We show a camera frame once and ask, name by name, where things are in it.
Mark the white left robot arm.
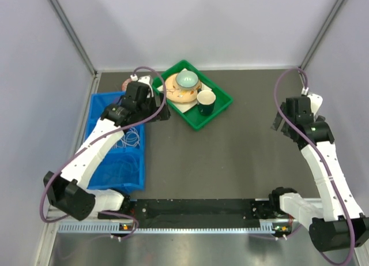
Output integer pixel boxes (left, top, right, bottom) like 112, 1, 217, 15
41, 74, 170, 221

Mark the green plastic tray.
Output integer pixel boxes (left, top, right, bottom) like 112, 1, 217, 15
161, 60, 233, 130

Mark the red patterned small plate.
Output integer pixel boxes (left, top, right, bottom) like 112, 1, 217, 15
121, 78, 132, 91

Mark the blue plastic bin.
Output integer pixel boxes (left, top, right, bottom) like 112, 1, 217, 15
85, 92, 145, 194

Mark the white cable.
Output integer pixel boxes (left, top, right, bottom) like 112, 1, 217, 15
115, 127, 142, 150

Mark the beige patterned bowl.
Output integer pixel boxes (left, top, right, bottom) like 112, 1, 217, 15
165, 73, 201, 103

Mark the light teal bowl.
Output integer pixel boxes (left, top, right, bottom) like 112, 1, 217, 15
175, 70, 199, 90

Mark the grey slotted cable duct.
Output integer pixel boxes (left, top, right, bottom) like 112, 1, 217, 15
58, 222, 276, 234

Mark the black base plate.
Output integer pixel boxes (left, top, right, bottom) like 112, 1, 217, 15
97, 198, 292, 229

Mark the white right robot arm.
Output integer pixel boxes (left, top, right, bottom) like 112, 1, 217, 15
269, 88, 368, 252

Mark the dark green mug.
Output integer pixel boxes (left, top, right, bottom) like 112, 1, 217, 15
197, 89, 216, 116

